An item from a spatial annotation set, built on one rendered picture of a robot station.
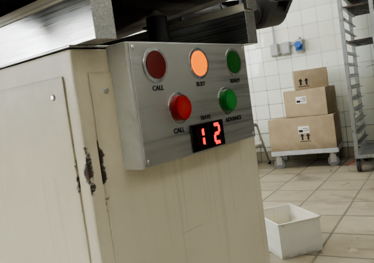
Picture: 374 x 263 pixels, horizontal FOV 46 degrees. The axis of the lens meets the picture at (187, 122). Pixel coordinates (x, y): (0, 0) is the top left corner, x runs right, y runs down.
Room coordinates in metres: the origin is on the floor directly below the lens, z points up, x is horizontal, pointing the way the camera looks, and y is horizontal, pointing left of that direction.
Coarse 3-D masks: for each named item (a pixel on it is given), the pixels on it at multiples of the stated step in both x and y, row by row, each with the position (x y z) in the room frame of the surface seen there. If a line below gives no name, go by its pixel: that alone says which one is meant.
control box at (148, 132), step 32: (128, 64) 0.47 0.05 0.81; (224, 64) 0.60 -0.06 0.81; (128, 96) 0.47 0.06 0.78; (160, 96) 0.50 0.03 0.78; (192, 96) 0.54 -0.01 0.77; (128, 128) 0.47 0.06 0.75; (160, 128) 0.49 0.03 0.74; (192, 128) 0.53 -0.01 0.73; (224, 128) 0.59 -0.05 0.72; (128, 160) 0.48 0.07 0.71; (160, 160) 0.48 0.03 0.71
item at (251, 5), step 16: (208, 16) 0.70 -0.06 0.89; (224, 16) 0.68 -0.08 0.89; (240, 16) 0.66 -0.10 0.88; (144, 32) 0.79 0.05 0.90; (176, 32) 0.74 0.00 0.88; (192, 32) 0.72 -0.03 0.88; (208, 32) 0.70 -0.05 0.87; (224, 32) 0.68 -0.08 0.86; (240, 32) 0.66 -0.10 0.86; (256, 32) 0.68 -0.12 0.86
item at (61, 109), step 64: (64, 64) 0.45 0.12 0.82; (0, 128) 0.55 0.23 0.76; (64, 128) 0.46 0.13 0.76; (0, 192) 0.57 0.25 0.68; (64, 192) 0.47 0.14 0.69; (128, 192) 0.48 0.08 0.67; (192, 192) 0.57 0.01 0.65; (256, 192) 0.69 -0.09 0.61; (0, 256) 0.58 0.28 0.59; (64, 256) 0.49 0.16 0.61; (128, 256) 0.47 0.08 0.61; (192, 256) 0.55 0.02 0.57; (256, 256) 0.67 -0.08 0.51
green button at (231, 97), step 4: (224, 92) 0.58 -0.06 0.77; (228, 92) 0.58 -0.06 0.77; (232, 92) 0.59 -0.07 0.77; (220, 96) 0.58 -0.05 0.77; (224, 96) 0.58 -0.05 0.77; (228, 96) 0.58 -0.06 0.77; (232, 96) 0.59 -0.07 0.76; (220, 100) 0.58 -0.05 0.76; (224, 100) 0.58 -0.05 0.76; (228, 100) 0.58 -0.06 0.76; (232, 100) 0.59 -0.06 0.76; (236, 100) 0.60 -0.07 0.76; (224, 104) 0.58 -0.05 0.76; (228, 104) 0.58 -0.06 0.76; (232, 104) 0.59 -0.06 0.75; (236, 104) 0.60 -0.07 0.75; (224, 108) 0.58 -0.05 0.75; (228, 108) 0.58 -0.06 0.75; (232, 108) 0.59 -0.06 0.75
